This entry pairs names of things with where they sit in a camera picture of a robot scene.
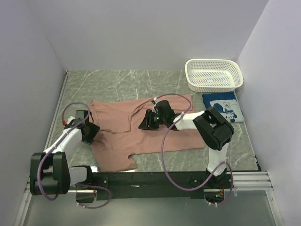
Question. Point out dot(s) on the white plastic basket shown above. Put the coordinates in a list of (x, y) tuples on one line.
[(213, 75)]

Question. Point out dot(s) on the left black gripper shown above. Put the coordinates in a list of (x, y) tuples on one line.
[(94, 129)]

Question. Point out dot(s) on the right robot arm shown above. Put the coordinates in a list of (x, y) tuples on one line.
[(215, 130)]

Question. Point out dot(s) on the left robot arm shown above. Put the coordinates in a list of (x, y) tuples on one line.
[(49, 170)]

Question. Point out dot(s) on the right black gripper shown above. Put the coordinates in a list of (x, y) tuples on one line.
[(147, 122)]

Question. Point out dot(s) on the pink graphic t-shirt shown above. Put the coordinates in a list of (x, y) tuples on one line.
[(119, 137)]

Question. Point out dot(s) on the folded blue t-shirt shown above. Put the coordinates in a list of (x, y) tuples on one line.
[(226, 104)]

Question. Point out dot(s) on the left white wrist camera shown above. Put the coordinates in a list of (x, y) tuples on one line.
[(68, 121)]

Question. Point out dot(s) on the black base crossbar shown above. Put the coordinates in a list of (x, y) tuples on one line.
[(125, 185)]

